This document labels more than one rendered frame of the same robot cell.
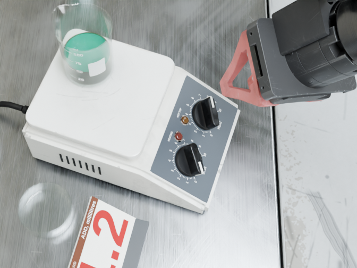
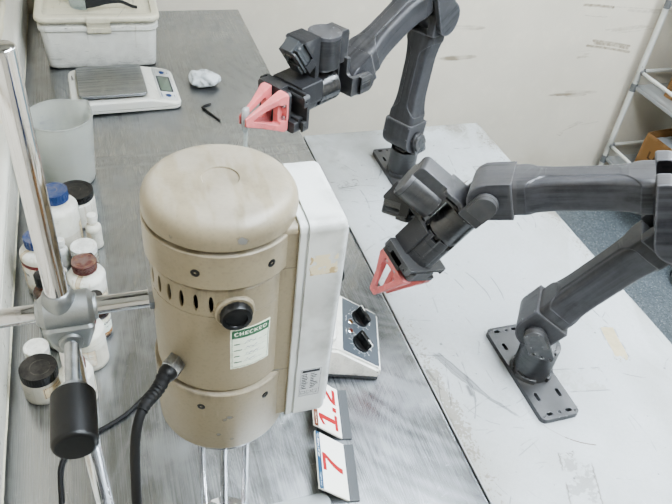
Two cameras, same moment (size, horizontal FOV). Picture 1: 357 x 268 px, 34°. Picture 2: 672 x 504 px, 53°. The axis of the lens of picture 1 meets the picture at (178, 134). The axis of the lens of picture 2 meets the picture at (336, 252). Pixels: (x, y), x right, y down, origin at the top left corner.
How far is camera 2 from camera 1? 0.59 m
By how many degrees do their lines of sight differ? 26
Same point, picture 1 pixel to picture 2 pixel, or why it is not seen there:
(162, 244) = (358, 401)
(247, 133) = (384, 331)
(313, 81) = (426, 262)
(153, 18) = not seen: hidden behind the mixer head
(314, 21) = (419, 229)
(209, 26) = not seen: hidden behind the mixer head
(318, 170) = (434, 342)
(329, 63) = (432, 248)
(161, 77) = not seen: hidden behind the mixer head
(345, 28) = (436, 228)
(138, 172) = (336, 351)
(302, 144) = (419, 330)
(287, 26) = (405, 238)
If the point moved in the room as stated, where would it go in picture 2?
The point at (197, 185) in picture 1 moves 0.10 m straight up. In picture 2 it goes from (370, 357) to (379, 313)
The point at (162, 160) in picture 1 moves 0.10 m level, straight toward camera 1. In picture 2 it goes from (347, 343) to (365, 393)
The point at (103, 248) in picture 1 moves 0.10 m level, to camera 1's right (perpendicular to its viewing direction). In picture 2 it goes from (326, 405) to (389, 398)
